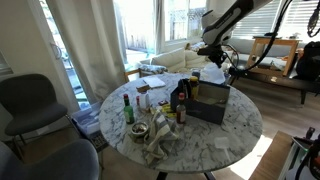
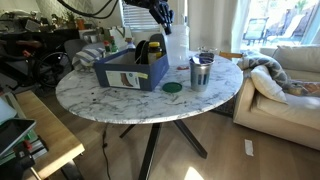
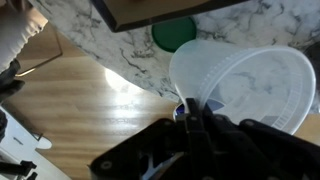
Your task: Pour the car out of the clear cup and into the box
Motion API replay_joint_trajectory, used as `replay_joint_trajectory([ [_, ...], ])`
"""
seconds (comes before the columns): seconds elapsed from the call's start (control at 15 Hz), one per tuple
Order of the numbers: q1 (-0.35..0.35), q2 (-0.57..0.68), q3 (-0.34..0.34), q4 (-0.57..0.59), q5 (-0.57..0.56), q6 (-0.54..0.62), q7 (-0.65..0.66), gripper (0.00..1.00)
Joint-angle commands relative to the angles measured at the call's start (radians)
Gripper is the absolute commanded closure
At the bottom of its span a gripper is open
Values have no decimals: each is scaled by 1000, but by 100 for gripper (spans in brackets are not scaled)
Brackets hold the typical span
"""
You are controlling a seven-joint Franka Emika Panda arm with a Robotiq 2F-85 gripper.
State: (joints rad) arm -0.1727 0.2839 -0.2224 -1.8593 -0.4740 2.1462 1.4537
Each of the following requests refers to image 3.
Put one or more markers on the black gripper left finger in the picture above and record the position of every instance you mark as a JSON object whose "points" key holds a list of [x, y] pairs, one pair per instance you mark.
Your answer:
{"points": [[196, 140]]}

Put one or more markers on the green round lid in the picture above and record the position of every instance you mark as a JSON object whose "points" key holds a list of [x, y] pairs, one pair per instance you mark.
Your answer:
{"points": [[173, 33]]}

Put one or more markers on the white stand platform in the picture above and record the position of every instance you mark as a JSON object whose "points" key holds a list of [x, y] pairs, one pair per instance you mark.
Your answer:
{"points": [[20, 146]]}

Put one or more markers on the blue cardboard box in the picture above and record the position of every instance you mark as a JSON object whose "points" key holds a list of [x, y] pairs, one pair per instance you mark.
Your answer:
{"points": [[150, 13]]}

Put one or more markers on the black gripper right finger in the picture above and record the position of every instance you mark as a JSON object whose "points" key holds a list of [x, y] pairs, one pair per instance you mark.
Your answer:
{"points": [[253, 150]]}

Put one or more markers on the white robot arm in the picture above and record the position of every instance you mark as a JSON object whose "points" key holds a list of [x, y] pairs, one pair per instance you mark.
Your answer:
{"points": [[13, 36]]}

